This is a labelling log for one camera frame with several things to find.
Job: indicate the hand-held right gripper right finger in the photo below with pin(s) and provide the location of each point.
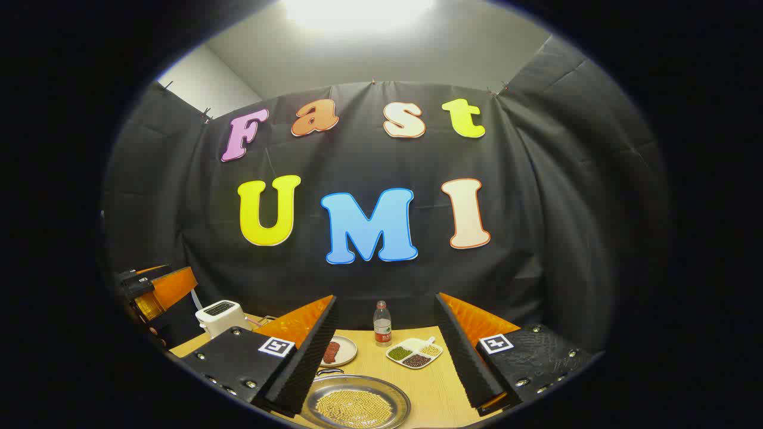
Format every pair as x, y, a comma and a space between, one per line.
462, 357

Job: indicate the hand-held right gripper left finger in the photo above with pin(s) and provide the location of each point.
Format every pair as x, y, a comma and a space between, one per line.
310, 357

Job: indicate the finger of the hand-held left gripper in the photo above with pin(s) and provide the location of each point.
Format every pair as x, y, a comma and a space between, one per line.
173, 286

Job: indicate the red meat patty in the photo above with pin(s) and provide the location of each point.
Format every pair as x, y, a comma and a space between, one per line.
334, 347
327, 356

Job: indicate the round white plate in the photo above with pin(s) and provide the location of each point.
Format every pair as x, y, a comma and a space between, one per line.
347, 353

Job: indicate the white divided bean dish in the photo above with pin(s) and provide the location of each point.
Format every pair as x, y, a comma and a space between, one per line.
414, 353

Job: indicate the white toaster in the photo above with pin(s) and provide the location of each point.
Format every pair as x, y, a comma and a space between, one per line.
220, 316

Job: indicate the pile of soybeans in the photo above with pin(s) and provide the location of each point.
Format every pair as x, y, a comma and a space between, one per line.
354, 408

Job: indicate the clear plastic water bottle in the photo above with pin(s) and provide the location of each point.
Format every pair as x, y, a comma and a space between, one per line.
382, 328

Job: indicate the ceiling light panel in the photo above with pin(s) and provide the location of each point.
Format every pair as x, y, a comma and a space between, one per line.
357, 12

